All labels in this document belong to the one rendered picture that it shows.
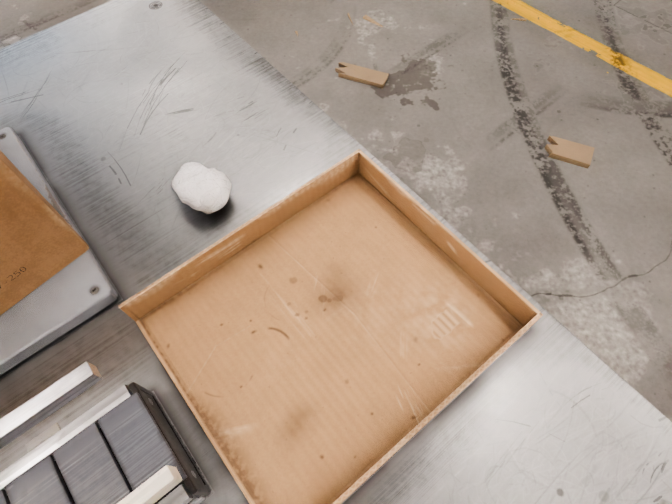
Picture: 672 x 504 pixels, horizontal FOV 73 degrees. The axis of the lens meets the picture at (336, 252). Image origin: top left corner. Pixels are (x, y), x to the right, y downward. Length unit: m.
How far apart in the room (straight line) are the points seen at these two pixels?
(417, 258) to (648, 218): 1.36
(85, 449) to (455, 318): 0.34
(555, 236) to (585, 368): 1.13
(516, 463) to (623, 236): 1.32
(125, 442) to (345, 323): 0.22
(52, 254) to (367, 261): 0.32
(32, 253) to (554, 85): 1.88
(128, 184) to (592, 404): 0.55
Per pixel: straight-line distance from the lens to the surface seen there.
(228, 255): 0.50
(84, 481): 0.44
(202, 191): 0.53
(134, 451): 0.42
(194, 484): 0.41
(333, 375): 0.45
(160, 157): 0.62
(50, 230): 0.51
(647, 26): 2.53
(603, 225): 1.71
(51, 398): 0.37
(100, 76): 0.77
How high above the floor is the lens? 1.27
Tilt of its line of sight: 61 degrees down
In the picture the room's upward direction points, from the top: 3 degrees counter-clockwise
